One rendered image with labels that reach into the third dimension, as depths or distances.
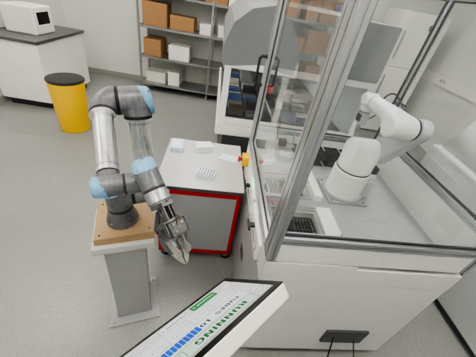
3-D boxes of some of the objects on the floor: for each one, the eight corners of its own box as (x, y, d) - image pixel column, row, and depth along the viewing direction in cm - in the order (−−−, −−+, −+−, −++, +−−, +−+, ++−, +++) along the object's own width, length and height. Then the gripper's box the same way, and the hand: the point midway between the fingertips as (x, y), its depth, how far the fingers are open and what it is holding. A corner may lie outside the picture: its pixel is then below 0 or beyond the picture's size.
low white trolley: (157, 258, 208) (154, 184, 163) (170, 205, 257) (171, 137, 213) (229, 262, 215) (244, 193, 170) (228, 210, 264) (240, 146, 220)
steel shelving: (141, 90, 488) (132, -50, 370) (149, 82, 527) (143, -46, 409) (326, 120, 511) (374, -1, 393) (321, 111, 551) (363, -2, 433)
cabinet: (231, 353, 162) (258, 282, 115) (230, 229, 244) (244, 158, 197) (372, 356, 174) (448, 292, 127) (325, 236, 256) (360, 171, 209)
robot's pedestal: (110, 328, 163) (87, 253, 118) (112, 285, 185) (94, 207, 140) (159, 316, 173) (156, 243, 128) (156, 277, 195) (152, 202, 150)
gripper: (151, 205, 77) (181, 271, 76) (178, 195, 82) (206, 256, 82) (144, 210, 83) (171, 270, 83) (168, 200, 89) (194, 256, 89)
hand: (183, 260), depth 85 cm, fingers closed
